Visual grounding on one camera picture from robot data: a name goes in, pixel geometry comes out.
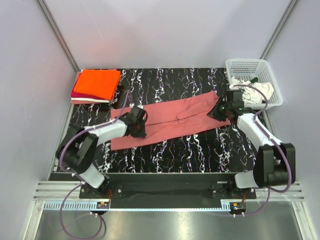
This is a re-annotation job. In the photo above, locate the salmon pink t-shirt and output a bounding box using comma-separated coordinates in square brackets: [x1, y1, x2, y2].
[111, 91, 230, 151]

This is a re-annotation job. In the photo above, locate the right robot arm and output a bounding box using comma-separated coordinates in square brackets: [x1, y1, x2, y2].
[207, 89, 296, 199]

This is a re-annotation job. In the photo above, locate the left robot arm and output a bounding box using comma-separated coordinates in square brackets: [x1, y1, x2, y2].
[55, 106, 148, 198]

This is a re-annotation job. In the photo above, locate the white printed t-shirt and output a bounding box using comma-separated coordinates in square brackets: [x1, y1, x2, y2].
[229, 76, 274, 104]

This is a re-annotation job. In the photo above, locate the black marble pattern mat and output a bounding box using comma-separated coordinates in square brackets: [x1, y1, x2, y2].
[65, 68, 256, 174]

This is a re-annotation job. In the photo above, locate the white plastic basket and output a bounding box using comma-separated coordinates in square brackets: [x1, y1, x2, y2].
[225, 58, 283, 109]

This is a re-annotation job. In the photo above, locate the orange folded t-shirt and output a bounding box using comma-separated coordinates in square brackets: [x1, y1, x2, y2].
[72, 69, 121, 100]

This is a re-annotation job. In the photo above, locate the light pink folded t-shirt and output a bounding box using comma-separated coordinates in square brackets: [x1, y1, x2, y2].
[70, 71, 111, 105]

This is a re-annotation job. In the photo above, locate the crimson folded t-shirt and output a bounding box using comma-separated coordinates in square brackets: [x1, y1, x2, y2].
[70, 71, 101, 100]

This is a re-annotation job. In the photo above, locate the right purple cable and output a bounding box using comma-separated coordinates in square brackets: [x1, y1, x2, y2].
[229, 83, 293, 217]

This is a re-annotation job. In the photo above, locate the purple cable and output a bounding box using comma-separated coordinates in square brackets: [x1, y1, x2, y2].
[229, 83, 293, 217]
[57, 89, 135, 238]

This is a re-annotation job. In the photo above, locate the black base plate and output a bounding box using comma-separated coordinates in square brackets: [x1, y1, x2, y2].
[79, 173, 255, 206]

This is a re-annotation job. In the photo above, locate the white slotted cable duct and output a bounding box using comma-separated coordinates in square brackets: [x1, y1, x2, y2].
[44, 200, 231, 212]

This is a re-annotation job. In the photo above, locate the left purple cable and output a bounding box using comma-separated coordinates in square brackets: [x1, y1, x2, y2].
[57, 89, 135, 238]

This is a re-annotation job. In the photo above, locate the aluminium frame rail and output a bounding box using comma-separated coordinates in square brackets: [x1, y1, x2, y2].
[33, 181, 305, 202]

